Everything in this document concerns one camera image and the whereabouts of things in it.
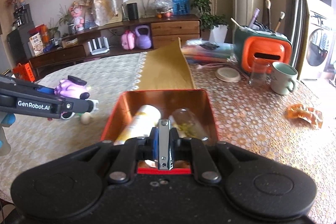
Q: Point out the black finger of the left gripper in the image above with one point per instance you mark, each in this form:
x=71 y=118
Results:
x=75 y=105

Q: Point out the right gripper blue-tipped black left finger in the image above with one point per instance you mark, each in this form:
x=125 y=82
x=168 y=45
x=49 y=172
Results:
x=125 y=165

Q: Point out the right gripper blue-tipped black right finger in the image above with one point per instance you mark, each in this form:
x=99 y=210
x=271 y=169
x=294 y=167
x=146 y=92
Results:
x=196 y=153

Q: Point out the purple toy figure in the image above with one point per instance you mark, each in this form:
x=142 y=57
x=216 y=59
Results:
x=72 y=87

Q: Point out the glass jar with yellow beads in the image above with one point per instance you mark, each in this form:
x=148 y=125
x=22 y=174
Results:
x=188 y=125

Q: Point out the white yellow tube bottle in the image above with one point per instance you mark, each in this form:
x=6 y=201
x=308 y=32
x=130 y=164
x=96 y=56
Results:
x=146 y=117

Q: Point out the silver nail clipper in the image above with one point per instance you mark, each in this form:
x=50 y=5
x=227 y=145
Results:
x=165 y=161

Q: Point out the blue gloved hand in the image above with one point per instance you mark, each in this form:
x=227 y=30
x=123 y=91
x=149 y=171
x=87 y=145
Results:
x=7 y=119

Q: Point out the wooden egg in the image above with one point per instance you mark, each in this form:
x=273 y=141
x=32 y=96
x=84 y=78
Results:
x=86 y=118

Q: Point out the orange bag on floor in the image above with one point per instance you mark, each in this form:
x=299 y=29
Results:
x=24 y=72

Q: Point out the red metal tin box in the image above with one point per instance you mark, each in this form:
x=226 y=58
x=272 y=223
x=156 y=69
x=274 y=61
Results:
x=166 y=101

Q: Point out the cream patterned tablecloth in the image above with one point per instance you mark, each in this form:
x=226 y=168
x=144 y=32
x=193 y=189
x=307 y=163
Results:
x=62 y=113

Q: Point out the snack box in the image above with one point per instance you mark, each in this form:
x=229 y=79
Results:
x=36 y=44

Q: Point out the black mini fridge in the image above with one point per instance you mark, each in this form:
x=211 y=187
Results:
x=18 y=42

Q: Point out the white wifi router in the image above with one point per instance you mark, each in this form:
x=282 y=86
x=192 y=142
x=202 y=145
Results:
x=99 y=45

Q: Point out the wooden tv cabinet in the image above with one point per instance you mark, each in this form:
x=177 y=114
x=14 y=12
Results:
x=162 y=32

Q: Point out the pink toy case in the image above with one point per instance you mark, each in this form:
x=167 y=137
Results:
x=128 y=40

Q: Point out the round beige coaster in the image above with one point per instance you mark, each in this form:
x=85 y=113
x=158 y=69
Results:
x=228 y=75

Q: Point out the yellow table runner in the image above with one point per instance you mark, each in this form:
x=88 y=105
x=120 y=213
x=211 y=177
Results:
x=163 y=68

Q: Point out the purple kettlebell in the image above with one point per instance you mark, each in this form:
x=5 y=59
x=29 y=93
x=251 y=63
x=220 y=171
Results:
x=143 y=41

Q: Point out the pink doll figure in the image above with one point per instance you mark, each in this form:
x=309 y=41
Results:
x=76 y=12

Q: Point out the stack of books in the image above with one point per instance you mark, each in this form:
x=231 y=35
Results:
x=199 y=51

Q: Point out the clear drinking glass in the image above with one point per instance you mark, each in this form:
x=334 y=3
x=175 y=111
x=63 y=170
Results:
x=259 y=72

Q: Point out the black speaker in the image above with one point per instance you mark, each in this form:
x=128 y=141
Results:
x=132 y=11

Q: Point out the orange crumpled wrapper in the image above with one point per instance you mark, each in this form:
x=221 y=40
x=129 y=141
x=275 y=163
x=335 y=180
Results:
x=309 y=114

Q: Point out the white green mug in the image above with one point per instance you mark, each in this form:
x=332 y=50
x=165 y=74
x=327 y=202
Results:
x=283 y=78

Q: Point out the orange green storage box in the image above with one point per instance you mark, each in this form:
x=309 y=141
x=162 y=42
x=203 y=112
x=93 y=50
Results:
x=270 y=46

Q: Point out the blue box on cabinet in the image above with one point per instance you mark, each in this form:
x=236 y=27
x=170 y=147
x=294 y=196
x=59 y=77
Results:
x=181 y=7

